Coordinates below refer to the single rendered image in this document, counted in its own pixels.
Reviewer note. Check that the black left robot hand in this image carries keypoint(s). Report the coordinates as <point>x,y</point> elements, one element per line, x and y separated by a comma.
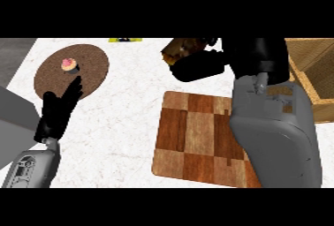
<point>57,114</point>

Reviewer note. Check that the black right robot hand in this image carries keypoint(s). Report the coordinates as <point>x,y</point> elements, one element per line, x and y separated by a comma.
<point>243,58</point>

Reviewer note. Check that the brown sweet potato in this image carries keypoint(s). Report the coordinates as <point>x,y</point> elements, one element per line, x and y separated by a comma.
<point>185,50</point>

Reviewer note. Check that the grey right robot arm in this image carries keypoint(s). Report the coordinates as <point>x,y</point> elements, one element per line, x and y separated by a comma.
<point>278,138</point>

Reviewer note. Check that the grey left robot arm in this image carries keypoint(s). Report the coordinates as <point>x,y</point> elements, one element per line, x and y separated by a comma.
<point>35,167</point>

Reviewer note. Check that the tan wicker basket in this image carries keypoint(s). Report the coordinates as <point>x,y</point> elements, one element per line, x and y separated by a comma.
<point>311,73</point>

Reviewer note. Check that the checkered wooden cutting board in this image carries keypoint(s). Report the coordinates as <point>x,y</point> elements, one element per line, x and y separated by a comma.
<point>196,138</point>

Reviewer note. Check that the grey flat appliance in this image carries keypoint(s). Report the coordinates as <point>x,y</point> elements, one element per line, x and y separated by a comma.
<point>15,123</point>

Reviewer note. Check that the round brown placemat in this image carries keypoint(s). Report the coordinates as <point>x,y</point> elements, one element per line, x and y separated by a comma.
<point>71,70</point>

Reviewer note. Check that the yellow-green object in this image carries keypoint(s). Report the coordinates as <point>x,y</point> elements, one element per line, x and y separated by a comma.
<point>125,39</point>

